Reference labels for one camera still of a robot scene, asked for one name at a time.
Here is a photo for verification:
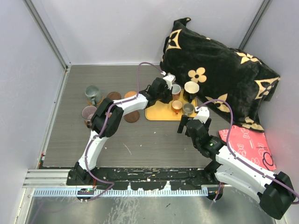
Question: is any small orange cup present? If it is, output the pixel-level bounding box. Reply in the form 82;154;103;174
171;100;183;114

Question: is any pink mug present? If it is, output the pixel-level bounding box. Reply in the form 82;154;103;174
172;84;181;101

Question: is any light woven coaster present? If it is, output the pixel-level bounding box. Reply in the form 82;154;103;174
124;91;137;98

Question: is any black cup cream inside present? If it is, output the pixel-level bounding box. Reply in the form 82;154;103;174
183;81;199;103

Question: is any dark brown wooden coaster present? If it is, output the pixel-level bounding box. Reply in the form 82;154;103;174
107;91;121;101

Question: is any grey mug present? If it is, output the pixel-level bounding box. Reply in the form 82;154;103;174
85;85;103;98

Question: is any purple transparent cup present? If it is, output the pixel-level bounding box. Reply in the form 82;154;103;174
81;105;97;125

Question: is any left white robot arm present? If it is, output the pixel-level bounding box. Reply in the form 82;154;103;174
74;74;176;185

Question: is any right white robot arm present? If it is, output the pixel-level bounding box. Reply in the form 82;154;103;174
178;107;299;220

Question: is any small grey cup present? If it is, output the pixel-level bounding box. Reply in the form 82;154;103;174
182;103;194;116

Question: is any yellow tray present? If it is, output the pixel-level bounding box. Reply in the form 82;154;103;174
145;89;198;121

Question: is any red patterned bag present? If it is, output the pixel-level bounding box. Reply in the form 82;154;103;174
219;126;276;171

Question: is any black floral pillow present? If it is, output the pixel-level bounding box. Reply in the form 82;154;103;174
160;17;280;132

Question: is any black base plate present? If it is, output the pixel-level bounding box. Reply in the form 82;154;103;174
66;168;224;191

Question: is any white cable duct rail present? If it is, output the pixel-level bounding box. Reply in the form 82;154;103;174
33;187;208;197

